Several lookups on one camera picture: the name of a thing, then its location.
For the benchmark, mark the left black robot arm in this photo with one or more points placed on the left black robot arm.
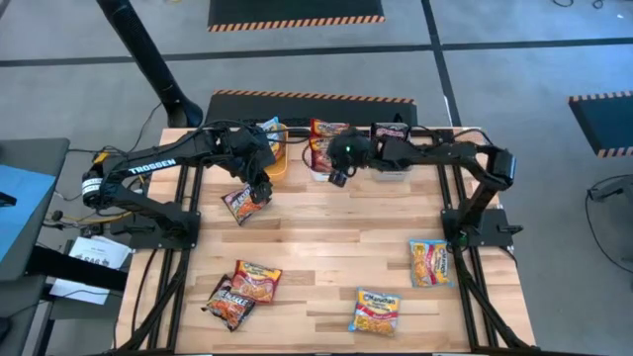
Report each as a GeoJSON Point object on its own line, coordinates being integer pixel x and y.
{"type": "Point", "coordinates": [153, 165]}

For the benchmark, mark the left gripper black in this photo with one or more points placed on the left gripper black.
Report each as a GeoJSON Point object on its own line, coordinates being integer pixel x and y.
{"type": "Point", "coordinates": [247, 153]}

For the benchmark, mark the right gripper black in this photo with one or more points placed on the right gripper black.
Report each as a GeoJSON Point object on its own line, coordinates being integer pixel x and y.
{"type": "Point", "coordinates": [351, 148]}

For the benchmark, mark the grey desk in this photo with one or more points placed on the grey desk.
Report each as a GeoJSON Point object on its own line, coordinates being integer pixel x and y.
{"type": "Point", "coordinates": [34, 153]}

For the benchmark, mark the white printed papers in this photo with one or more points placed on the white printed papers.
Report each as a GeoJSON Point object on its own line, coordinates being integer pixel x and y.
{"type": "Point", "coordinates": [99, 252]}

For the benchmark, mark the grey plastic bin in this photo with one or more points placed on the grey plastic bin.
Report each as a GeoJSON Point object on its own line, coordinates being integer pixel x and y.
{"type": "Point", "coordinates": [390, 175]}

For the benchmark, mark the black desk foot beam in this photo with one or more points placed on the black desk foot beam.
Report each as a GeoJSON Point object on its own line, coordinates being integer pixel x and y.
{"type": "Point", "coordinates": [74, 269]}

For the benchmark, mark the black mat orange striped edge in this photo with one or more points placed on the black mat orange striped edge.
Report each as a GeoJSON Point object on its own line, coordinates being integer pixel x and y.
{"type": "Point", "coordinates": [608, 123]}
{"type": "Point", "coordinates": [306, 111]}
{"type": "Point", "coordinates": [297, 10]}

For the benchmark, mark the yellow plastic bin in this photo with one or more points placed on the yellow plastic bin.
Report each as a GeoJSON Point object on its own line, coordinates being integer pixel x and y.
{"type": "Point", "coordinates": [279, 170]}

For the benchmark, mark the blue panel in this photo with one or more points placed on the blue panel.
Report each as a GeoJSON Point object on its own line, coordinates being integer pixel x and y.
{"type": "Point", "coordinates": [25, 207]}

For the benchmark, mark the yellow ramen packet right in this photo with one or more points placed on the yellow ramen packet right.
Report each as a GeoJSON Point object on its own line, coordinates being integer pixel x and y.
{"type": "Point", "coordinates": [430, 263]}

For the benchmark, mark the white plastic bin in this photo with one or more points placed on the white plastic bin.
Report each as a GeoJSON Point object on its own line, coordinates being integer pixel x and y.
{"type": "Point", "coordinates": [319, 177]}

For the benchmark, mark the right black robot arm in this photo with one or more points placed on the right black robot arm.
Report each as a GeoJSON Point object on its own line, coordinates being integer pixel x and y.
{"type": "Point", "coordinates": [445, 152]}

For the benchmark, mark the black cylindrical pole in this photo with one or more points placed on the black cylindrical pole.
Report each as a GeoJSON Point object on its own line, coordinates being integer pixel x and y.
{"type": "Point", "coordinates": [148, 59]}

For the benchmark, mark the black Maruchan Fire Noodle pack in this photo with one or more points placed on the black Maruchan Fire Noodle pack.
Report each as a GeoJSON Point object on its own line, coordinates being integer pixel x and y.
{"type": "Point", "coordinates": [240, 210]}
{"type": "Point", "coordinates": [390, 131]}
{"type": "Point", "coordinates": [225, 309]}

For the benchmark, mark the red Maruchan Roast Beef pack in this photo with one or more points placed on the red Maruchan Roast Beef pack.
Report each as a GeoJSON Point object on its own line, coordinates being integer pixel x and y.
{"type": "Point", "coordinates": [257, 282]}
{"type": "Point", "coordinates": [326, 127]}
{"type": "Point", "coordinates": [319, 155]}

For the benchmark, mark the blue Maruchan ramen pack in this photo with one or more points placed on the blue Maruchan ramen pack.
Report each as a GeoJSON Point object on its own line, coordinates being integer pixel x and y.
{"type": "Point", "coordinates": [272, 129]}
{"type": "Point", "coordinates": [376, 312]}

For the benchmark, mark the grey chair base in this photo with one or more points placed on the grey chair base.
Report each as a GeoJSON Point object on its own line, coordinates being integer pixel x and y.
{"type": "Point", "coordinates": [610, 188]}

